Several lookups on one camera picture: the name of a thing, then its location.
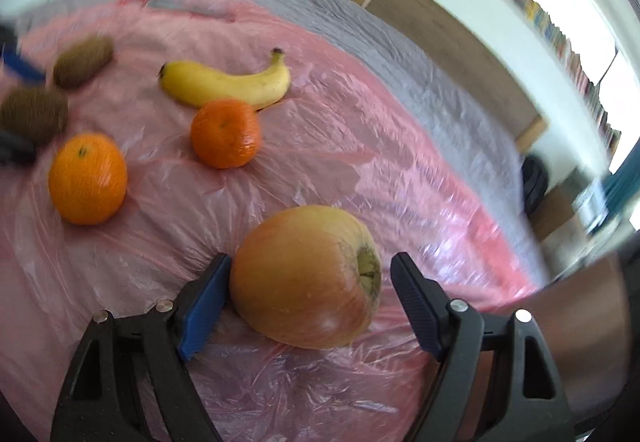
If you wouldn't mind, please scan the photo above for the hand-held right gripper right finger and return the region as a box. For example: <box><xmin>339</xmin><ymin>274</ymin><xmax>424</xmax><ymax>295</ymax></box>
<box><xmin>391</xmin><ymin>252</ymin><xmax>576</xmax><ymax>442</ymax></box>

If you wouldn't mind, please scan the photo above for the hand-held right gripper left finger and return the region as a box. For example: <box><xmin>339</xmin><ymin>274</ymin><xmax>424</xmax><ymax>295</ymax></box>
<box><xmin>50</xmin><ymin>252</ymin><xmax>233</xmax><ymax>442</ymax></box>

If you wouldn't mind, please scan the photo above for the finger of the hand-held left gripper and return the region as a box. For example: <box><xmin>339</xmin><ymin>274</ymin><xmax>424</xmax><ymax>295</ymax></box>
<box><xmin>0</xmin><ymin>24</ymin><xmax>46</xmax><ymax>83</ymax></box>
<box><xmin>0</xmin><ymin>129</ymin><xmax>38</xmax><ymax>167</ymax></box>

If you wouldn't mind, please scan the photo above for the brown kiwi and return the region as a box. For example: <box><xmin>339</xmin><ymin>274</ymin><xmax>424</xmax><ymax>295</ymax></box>
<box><xmin>52</xmin><ymin>36</ymin><xmax>115</xmax><ymax>90</ymax></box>
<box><xmin>0</xmin><ymin>86</ymin><xmax>69</xmax><ymax>146</ymax></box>

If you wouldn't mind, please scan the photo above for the orange mandarin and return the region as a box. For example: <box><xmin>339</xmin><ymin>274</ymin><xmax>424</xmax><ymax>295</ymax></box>
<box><xmin>48</xmin><ymin>132</ymin><xmax>128</xmax><ymax>226</ymax></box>
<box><xmin>190</xmin><ymin>99</ymin><xmax>262</xmax><ymax>170</ymax></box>

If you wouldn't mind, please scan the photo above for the red-yellow apple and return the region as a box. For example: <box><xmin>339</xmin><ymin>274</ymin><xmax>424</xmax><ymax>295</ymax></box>
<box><xmin>229</xmin><ymin>205</ymin><xmax>383</xmax><ymax>349</ymax></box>

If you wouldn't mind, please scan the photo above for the yellow banana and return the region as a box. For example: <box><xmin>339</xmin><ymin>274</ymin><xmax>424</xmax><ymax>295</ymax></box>
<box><xmin>158</xmin><ymin>48</ymin><xmax>292</xmax><ymax>111</ymax></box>

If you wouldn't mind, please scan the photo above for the pink plastic sheet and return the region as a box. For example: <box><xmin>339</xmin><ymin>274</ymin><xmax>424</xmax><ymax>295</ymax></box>
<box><xmin>0</xmin><ymin>0</ymin><xmax>543</xmax><ymax>442</ymax></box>

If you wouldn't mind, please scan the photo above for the black and steel electric kettle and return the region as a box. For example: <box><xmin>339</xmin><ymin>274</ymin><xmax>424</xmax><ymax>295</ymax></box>
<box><xmin>537</xmin><ymin>252</ymin><xmax>633</xmax><ymax>428</ymax></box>

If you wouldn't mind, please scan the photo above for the wooden dresser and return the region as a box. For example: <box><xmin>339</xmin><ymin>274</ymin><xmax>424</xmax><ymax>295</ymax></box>
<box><xmin>530</xmin><ymin>172</ymin><xmax>606</xmax><ymax>243</ymax></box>

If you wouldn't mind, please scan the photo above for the black backpack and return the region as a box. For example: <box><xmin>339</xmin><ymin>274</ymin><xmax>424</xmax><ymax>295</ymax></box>
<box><xmin>520</xmin><ymin>154</ymin><xmax>551</xmax><ymax>217</ymax></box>

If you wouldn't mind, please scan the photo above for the teal curtain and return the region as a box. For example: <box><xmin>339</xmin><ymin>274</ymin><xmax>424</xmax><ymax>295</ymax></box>
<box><xmin>602</xmin><ymin>162</ymin><xmax>640</xmax><ymax>217</ymax></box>

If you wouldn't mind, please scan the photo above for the wooden headboard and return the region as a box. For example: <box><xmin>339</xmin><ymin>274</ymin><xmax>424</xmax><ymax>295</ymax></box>
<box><xmin>352</xmin><ymin>0</ymin><xmax>551</xmax><ymax>155</ymax></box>

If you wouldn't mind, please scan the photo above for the row of books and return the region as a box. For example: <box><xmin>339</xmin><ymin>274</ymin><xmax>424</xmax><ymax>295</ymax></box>
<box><xmin>435</xmin><ymin>0</ymin><xmax>623</xmax><ymax>157</ymax></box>

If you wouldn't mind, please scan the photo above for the knife with red handle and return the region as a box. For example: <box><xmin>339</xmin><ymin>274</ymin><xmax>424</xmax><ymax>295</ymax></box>
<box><xmin>120</xmin><ymin>0</ymin><xmax>236</xmax><ymax>22</ymax></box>

